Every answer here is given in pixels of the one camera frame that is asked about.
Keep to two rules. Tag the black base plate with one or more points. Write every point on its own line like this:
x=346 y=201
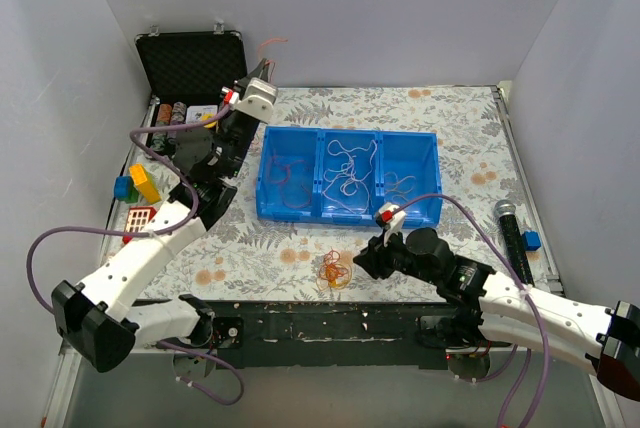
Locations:
x=325 y=334

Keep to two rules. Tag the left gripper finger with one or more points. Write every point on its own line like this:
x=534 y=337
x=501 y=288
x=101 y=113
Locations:
x=260 y=71
x=270 y=65

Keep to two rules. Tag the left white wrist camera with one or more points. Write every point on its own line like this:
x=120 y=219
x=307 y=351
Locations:
x=258 y=101

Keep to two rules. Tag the aluminium frame rail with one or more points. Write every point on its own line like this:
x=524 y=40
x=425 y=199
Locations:
x=485 y=384

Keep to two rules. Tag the blue three-compartment bin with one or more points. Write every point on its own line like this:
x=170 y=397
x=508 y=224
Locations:
x=343 y=176

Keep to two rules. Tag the black microphone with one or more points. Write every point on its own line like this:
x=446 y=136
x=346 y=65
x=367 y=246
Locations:
x=505 y=213

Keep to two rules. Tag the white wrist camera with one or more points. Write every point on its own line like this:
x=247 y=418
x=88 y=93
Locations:
x=391 y=219
x=258 y=101

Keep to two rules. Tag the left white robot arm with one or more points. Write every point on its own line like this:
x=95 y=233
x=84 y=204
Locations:
x=97 y=316

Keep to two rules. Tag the black poker chip case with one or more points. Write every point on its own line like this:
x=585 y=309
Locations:
x=191 y=67

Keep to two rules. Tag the small blue block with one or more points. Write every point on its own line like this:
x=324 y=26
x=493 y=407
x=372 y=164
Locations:
x=531 y=241

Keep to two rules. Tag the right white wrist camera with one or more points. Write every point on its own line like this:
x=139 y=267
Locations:
x=391 y=219

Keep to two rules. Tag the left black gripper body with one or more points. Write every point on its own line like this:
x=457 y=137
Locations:
x=241 y=84

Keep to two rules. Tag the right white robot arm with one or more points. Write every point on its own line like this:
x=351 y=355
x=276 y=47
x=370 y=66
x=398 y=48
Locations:
x=601 y=340

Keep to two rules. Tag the yellow green blue block stack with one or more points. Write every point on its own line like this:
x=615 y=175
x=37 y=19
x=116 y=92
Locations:
x=137 y=184

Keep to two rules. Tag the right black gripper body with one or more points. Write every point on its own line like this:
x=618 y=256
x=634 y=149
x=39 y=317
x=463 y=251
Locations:
x=382 y=254

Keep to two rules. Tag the red white toy block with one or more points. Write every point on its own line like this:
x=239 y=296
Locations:
x=137 y=219

